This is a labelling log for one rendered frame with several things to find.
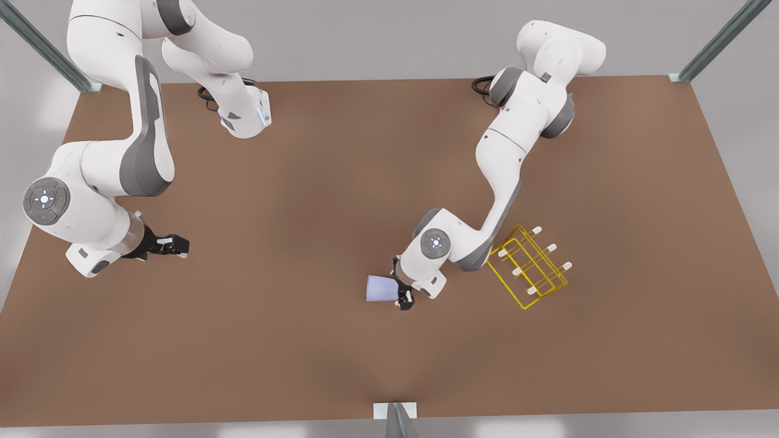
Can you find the pale lavender cup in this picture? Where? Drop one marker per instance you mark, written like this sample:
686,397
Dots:
380,288

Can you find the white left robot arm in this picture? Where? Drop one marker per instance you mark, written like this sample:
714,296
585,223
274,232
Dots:
505,152

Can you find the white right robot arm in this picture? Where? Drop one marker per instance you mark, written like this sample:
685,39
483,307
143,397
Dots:
97,164

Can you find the silver frame post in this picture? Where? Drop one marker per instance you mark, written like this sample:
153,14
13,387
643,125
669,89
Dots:
45,47
397,421
718,41

